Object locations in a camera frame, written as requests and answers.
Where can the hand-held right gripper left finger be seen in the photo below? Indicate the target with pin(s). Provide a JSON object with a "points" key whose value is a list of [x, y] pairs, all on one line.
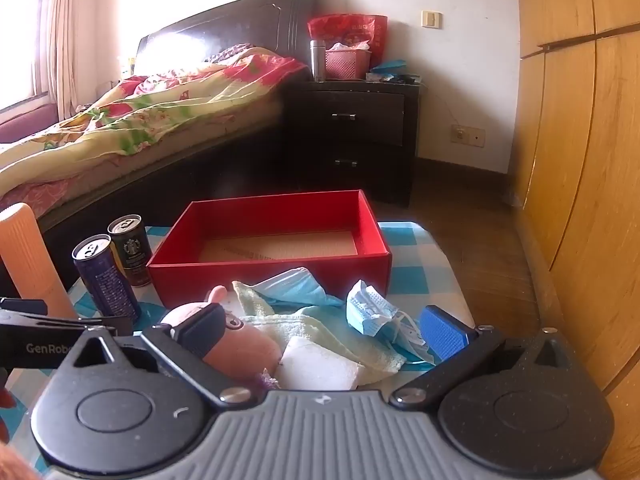
{"points": [[202, 327]]}

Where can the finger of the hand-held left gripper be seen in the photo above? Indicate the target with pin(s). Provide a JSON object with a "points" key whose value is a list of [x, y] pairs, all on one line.
{"points": [[22, 305], [107, 325]]}

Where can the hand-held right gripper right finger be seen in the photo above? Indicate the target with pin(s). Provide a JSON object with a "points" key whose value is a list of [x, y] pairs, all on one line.
{"points": [[442, 332]]}

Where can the pink pig plush toy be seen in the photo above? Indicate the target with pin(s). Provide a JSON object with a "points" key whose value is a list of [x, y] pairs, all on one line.
{"points": [[240, 345]]}

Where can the red cardboard box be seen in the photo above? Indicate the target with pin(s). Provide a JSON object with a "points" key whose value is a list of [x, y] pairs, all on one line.
{"points": [[250, 275]]}

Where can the blue white wrapper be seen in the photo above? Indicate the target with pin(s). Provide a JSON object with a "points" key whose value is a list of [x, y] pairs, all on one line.
{"points": [[370, 315]]}

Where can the purple cloth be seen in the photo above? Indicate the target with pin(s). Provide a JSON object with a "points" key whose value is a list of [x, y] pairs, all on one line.
{"points": [[267, 380]]}

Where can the blue face mask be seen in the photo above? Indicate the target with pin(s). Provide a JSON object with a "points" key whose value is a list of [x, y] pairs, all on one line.
{"points": [[300, 285]]}

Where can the cream plush toy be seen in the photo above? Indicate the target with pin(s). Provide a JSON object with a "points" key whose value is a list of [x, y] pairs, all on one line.
{"points": [[320, 327]]}

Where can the white sponge block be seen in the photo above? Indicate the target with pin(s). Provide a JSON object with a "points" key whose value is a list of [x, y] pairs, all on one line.
{"points": [[320, 365]]}

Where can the person's left hand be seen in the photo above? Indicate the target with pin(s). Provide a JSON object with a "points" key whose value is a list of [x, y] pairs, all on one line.
{"points": [[9, 466]]}

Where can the purple drink can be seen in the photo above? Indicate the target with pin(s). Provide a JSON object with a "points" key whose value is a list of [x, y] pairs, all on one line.
{"points": [[105, 280]]}

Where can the orange plastic bottle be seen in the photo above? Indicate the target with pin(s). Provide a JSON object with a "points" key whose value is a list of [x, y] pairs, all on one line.
{"points": [[30, 260]]}

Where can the black coffee can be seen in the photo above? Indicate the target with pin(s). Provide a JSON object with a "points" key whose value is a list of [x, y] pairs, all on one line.
{"points": [[132, 255]]}

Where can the dark wooden bed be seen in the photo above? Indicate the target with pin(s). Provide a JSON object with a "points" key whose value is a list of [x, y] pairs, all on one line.
{"points": [[240, 160]]}

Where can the maroon window seat cushion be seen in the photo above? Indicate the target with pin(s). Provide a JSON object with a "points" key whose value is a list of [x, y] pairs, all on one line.
{"points": [[25, 122]]}

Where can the dark wooden nightstand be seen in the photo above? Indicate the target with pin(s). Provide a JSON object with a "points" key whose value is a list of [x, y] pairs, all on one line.
{"points": [[350, 140]]}

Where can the floral quilt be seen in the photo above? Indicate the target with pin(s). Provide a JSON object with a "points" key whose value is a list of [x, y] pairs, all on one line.
{"points": [[150, 105]]}

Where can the wooden wardrobe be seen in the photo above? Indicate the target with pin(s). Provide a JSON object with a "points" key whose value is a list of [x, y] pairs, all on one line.
{"points": [[575, 135]]}

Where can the dark small items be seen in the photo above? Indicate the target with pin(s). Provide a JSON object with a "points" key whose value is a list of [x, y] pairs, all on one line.
{"points": [[407, 79]]}

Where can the window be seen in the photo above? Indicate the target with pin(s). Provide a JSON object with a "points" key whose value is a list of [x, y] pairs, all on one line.
{"points": [[22, 35]]}

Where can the blue paper item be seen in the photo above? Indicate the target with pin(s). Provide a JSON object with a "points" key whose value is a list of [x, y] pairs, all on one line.
{"points": [[390, 66]]}

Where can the beige curtain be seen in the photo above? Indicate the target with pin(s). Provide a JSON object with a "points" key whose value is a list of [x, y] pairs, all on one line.
{"points": [[75, 35]]}

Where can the pink plastic basket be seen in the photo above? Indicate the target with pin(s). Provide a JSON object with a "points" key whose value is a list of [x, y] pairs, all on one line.
{"points": [[345, 65]]}

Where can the steel thermos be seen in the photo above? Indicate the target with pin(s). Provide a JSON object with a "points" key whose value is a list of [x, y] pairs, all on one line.
{"points": [[317, 60]]}

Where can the red plastic bag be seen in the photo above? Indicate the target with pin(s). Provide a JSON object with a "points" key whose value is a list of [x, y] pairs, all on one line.
{"points": [[350, 27]]}

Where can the wall socket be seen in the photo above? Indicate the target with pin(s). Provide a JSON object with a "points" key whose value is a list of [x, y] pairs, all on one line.
{"points": [[467, 136]]}

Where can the wall switch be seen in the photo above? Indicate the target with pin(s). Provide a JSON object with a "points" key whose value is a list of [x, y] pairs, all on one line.
{"points": [[431, 19]]}

